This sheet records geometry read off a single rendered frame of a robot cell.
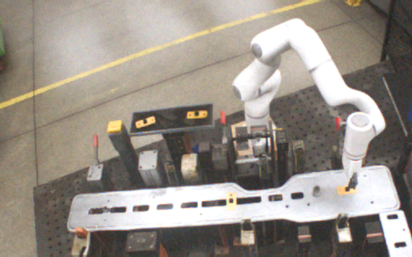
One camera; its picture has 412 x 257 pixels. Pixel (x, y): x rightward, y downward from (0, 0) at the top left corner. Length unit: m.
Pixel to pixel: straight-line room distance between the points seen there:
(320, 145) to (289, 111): 0.30
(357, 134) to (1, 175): 3.08
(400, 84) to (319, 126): 0.51
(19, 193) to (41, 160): 0.34
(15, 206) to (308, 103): 2.37
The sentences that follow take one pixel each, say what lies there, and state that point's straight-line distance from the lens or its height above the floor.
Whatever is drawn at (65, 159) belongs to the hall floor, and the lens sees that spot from 3.53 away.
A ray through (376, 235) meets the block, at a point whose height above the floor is 0.98.
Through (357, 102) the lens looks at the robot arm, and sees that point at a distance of 1.41.
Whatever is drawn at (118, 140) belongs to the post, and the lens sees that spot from 1.86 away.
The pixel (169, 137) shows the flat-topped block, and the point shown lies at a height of 1.09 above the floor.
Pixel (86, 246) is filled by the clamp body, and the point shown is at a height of 1.06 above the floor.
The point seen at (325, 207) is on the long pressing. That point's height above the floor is 1.00.
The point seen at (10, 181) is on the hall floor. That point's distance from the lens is 3.67.
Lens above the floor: 2.39
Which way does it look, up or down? 49 degrees down
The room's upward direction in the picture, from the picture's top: 10 degrees counter-clockwise
